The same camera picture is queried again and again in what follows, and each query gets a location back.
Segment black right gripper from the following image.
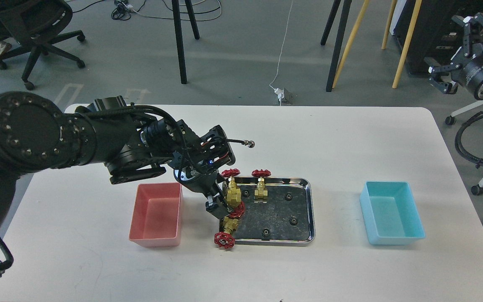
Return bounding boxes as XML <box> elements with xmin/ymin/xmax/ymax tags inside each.
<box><xmin>424</xmin><ymin>12</ymin><xmax>483</xmax><ymax>100</ymax></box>

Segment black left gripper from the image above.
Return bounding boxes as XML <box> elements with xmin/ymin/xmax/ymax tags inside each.
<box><xmin>173</xmin><ymin>125</ymin><xmax>236</xmax><ymax>219</ymax></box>

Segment black office chair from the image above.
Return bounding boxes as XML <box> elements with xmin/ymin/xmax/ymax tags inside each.
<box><xmin>0</xmin><ymin>0</ymin><xmax>86</xmax><ymax>90</ymax></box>

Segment black tripod stand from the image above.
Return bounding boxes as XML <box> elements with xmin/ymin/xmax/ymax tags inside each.
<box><xmin>172</xmin><ymin>0</ymin><xmax>200</xmax><ymax>84</ymax></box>

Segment black cabinet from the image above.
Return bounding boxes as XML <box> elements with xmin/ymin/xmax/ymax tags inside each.
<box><xmin>405</xmin><ymin>0</ymin><xmax>483</xmax><ymax>77</ymax></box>

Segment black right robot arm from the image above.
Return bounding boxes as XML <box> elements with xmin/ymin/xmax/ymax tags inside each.
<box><xmin>424</xmin><ymin>12</ymin><xmax>483</xmax><ymax>167</ymax></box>

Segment blue plastic box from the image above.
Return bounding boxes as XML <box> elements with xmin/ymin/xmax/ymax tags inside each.
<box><xmin>360</xmin><ymin>181</ymin><xmax>426</xmax><ymax>245</ymax></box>

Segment brass valve red wheel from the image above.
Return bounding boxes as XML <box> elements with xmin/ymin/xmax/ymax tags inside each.
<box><xmin>228</xmin><ymin>201</ymin><xmax>246</xmax><ymax>219</ymax></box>

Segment brass valve top middle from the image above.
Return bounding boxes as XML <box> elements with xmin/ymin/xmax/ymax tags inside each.
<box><xmin>252</xmin><ymin>169</ymin><xmax>271</xmax><ymax>203</ymax></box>

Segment pink plastic box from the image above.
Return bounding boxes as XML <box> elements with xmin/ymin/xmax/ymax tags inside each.
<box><xmin>128</xmin><ymin>183</ymin><xmax>183</xmax><ymax>248</ymax></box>

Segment white power adapter with cable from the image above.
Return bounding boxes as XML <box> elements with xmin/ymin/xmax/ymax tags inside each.
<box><xmin>268</xmin><ymin>0</ymin><xmax>294</xmax><ymax>105</ymax></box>

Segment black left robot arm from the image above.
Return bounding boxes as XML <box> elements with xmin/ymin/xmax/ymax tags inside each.
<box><xmin>0</xmin><ymin>91</ymin><xmax>235</xmax><ymax>274</ymax></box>

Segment steel tray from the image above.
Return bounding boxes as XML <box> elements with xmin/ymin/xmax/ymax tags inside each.
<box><xmin>233</xmin><ymin>176</ymin><xmax>316</xmax><ymax>245</ymax></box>

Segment brass valve top left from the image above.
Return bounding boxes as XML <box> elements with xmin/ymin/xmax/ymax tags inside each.
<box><xmin>221</xmin><ymin>169</ymin><xmax>242</xmax><ymax>209</ymax></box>

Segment brass valve bottom left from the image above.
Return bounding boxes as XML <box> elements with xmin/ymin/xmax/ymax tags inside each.
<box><xmin>213</xmin><ymin>216</ymin><xmax>239</xmax><ymax>249</ymax></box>

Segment black and wood easel legs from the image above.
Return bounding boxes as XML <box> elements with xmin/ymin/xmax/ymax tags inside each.
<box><xmin>320</xmin><ymin>0</ymin><xmax>422</xmax><ymax>92</ymax></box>

